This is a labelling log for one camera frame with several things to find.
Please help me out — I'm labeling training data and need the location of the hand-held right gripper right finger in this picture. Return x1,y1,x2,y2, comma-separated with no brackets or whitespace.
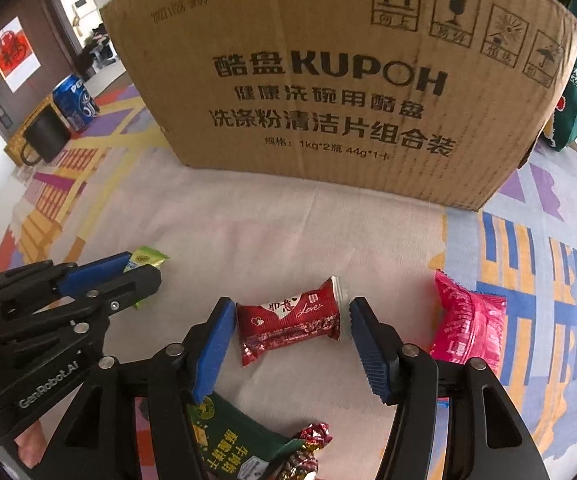
349,296,552,480

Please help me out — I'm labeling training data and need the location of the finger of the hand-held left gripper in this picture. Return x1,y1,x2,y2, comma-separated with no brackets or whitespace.
0,254,134,313
0,266,162,342

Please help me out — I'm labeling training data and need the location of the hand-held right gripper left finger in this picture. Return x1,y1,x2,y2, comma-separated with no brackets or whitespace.
51,297,236,480

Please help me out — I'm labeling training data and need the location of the small light green candy packet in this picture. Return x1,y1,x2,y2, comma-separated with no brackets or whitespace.
123,246,170,311

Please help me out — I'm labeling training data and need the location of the red heart print snack packet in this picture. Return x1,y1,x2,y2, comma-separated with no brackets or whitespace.
236,276,342,368

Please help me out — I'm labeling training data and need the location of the brown cardboard box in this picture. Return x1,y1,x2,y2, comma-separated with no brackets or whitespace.
99,0,577,212

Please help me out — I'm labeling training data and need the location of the person's left hand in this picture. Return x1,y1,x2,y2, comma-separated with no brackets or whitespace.
14,422,49,468

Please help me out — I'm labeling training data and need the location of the dark green snack packet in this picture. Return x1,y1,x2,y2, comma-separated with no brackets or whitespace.
187,394,306,480

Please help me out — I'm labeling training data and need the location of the red foil candy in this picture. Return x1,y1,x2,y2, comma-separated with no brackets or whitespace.
296,422,332,454

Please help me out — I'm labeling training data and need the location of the pink snack packet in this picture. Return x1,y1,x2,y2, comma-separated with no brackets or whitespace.
429,269,508,367

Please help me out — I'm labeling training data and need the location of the black mug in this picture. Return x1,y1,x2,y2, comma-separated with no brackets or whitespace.
20,108,72,166

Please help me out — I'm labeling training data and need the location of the yellow woven box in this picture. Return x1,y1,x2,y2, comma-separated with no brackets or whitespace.
3,96,69,165

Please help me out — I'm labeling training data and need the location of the blue soda can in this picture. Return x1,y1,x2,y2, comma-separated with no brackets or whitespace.
52,74,100,133

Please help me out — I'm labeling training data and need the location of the brown entrance door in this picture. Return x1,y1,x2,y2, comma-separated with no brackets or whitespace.
0,0,77,147

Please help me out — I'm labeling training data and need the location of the black bag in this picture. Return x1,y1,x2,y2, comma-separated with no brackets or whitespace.
76,30,119,81

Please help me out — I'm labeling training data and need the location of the red and white door poster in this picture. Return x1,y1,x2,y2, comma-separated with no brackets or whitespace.
0,16,40,93

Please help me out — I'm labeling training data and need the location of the green snowflake tote bag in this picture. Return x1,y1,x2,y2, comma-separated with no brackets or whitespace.
543,0,577,152

